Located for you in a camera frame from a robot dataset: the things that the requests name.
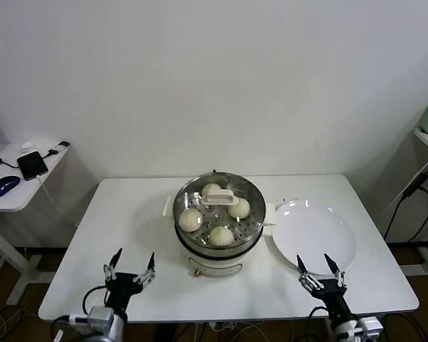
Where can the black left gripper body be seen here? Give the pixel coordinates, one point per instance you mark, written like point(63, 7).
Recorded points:
point(123, 288)

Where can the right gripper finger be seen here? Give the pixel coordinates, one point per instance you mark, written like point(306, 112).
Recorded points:
point(305, 274)
point(333, 269)

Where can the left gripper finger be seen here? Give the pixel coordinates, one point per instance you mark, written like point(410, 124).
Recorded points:
point(111, 265)
point(148, 274)

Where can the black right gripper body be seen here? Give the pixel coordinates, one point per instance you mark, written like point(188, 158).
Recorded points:
point(330, 295)

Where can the white steamed baozi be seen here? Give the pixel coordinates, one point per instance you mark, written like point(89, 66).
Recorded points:
point(190, 220)
point(210, 187)
point(221, 237)
point(239, 211)

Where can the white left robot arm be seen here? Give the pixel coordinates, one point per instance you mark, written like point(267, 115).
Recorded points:
point(107, 333)

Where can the stainless steel steamer basket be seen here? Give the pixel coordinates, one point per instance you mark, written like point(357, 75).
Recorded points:
point(258, 233)

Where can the white round plate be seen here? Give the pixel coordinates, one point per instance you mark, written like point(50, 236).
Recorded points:
point(314, 231)

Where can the white side desk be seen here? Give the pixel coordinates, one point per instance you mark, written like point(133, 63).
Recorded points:
point(7, 203)

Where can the black smartphone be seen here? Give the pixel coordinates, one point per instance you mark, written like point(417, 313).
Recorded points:
point(31, 164)

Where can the black usb adapter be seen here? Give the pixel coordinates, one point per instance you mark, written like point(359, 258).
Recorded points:
point(58, 146)

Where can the blue computer mouse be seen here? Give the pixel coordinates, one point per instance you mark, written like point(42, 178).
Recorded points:
point(4, 185)

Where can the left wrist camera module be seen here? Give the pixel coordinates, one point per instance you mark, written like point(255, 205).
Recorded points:
point(100, 315)

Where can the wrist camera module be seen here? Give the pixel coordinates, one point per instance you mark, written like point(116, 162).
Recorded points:
point(100, 315)
point(370, 324)

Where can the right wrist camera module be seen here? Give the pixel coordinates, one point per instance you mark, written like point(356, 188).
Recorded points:
point(370, 324)

